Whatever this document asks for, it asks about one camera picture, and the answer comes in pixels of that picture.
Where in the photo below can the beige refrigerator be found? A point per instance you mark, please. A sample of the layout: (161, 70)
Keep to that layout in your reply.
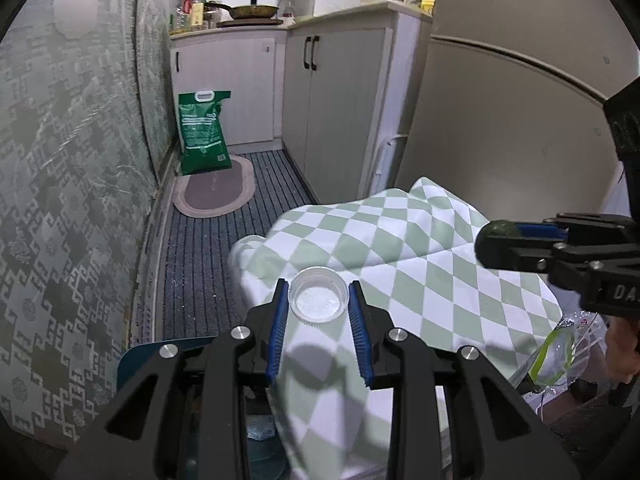
(500, 110)

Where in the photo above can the person's right hand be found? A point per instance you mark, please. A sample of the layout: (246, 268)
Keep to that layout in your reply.
(622, 355)

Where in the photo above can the blue striped carpet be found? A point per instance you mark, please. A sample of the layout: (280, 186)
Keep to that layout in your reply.
(200, 270)

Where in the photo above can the clear plastic bottle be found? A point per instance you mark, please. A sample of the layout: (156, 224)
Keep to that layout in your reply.
(182, 10)

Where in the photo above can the yellow oil bottle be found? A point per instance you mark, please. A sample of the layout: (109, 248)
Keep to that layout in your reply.
(198, 10)

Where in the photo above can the clear plastic bag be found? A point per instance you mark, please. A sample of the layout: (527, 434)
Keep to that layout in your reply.
(560, 355)

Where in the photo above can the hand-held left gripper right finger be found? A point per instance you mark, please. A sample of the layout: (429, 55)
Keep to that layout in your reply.
(360, 330)

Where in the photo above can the metal frying pan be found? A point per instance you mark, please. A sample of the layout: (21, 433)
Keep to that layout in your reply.
(252, 11)

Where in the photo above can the tall white kitchen cabinet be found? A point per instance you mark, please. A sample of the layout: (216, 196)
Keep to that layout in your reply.
(340, 100)

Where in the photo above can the patterned frosted glass door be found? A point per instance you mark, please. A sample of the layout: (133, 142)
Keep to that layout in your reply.
(155, 60)
(65, 185)

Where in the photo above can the teal trash bin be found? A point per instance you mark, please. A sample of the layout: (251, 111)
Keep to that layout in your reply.
(145, 360)

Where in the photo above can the clear plastic cup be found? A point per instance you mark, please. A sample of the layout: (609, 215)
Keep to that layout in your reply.
(318, 305)

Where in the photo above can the green rice bag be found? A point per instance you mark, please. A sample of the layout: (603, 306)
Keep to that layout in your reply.
(202, 135)

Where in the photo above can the white folding rack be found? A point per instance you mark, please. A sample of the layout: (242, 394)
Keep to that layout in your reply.
(387, 160)

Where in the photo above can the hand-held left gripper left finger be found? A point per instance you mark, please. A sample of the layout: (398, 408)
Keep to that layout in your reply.
(277, 330)

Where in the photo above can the low white kitchen cabinet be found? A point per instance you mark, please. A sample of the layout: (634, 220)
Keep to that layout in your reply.
(225, 85)

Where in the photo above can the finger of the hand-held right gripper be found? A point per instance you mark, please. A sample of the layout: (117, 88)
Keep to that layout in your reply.
(540, 231)
(510, 255)

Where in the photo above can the oval pink floor mat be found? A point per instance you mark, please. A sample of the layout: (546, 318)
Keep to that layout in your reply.
(215, 190)

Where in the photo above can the green white checkered tablecloth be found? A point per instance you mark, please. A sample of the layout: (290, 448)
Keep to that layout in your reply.
(425, 285)

